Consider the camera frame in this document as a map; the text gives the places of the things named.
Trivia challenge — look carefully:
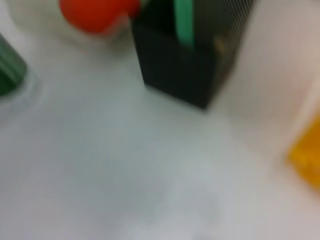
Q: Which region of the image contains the clear green-label water bottle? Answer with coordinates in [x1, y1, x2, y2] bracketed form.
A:
[0, 31, 41, 106]

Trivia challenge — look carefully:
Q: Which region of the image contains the yellow plastic bin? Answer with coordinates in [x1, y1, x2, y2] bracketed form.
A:
[285, 74, 320, 194]

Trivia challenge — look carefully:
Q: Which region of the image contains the orange fruit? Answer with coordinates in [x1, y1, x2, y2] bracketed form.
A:
[58, 0, 141, 34]

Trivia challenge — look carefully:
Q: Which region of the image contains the black mesh pen holder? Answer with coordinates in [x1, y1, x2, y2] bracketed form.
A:
[129, 0, 256, 111]

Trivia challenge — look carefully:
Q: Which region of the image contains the green pen with white cap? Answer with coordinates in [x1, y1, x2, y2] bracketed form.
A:
[173, 0, 196, 49]

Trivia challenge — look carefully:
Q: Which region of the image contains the pale green glass fruit bowl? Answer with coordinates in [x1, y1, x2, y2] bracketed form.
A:
[6, 0, 132, 52]

